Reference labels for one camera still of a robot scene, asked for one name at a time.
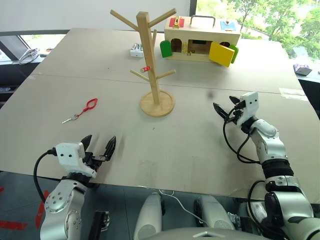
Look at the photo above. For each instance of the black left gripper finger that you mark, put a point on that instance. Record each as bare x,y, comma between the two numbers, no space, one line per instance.
87,143
111,147

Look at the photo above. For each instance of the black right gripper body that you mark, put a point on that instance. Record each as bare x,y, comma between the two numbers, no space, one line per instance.
235,115

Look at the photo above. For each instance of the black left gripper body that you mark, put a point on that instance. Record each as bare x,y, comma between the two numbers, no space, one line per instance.
93,162

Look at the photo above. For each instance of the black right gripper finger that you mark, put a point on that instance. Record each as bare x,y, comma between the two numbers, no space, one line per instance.
234,99
220,109

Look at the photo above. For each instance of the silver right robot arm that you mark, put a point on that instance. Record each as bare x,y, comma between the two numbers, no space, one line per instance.
272,150

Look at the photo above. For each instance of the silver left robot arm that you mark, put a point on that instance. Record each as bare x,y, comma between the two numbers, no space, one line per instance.
62,200

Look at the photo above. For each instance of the silver key with red clip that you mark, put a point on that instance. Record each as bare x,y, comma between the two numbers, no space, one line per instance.
88,106

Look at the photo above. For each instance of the yellow box door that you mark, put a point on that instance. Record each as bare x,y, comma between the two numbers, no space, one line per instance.
221,53

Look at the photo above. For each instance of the small green arched box door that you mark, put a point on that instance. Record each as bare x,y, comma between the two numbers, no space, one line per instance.
234,51

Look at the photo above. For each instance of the purple and black packet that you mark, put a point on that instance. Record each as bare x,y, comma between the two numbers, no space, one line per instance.
302,70

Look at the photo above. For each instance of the silver left robot thigh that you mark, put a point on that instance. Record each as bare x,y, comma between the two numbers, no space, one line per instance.
148,217

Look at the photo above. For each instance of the silver robot thigh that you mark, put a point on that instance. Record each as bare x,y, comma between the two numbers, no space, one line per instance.
148,217
212,212

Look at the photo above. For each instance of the large green arched box door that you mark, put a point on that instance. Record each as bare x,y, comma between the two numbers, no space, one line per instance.
165,49

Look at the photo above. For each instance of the small red white roll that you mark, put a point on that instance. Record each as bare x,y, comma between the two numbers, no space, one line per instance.
145,68

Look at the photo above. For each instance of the wooden tree peg rack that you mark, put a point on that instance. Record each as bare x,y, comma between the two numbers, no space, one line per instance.
147,50

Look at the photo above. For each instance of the white battery holder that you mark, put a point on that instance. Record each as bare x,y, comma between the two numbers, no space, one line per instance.
136,51

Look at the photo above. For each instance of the silver right robot thigh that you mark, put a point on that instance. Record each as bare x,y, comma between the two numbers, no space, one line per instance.
212,212

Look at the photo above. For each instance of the silver robot torso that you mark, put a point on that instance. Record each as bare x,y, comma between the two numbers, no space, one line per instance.
205,235

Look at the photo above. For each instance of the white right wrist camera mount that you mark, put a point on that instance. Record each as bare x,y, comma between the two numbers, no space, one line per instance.
248,107

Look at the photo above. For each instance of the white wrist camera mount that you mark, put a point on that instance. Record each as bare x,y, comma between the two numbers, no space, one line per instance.
248,107
70,156

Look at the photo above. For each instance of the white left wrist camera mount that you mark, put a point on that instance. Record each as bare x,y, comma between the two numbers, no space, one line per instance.
70,156

